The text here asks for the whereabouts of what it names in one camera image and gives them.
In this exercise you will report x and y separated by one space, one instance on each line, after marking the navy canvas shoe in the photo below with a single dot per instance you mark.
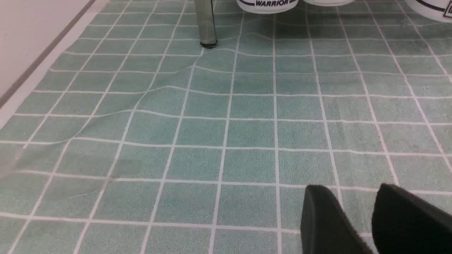
266 6
329 3

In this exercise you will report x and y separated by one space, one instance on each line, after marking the black canvas sneaker left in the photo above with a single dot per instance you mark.
437 10

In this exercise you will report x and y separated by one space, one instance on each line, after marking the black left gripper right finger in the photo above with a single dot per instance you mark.
403 223

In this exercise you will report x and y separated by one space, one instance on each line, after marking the navy canvas shoe on rack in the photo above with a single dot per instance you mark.
329 3

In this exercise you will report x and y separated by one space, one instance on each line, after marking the metal shoe rack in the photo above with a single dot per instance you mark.
206 23

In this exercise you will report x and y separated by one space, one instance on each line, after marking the green checkered floor mat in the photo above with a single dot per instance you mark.
137 140

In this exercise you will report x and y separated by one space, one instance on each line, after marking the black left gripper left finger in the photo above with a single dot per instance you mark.
325 228

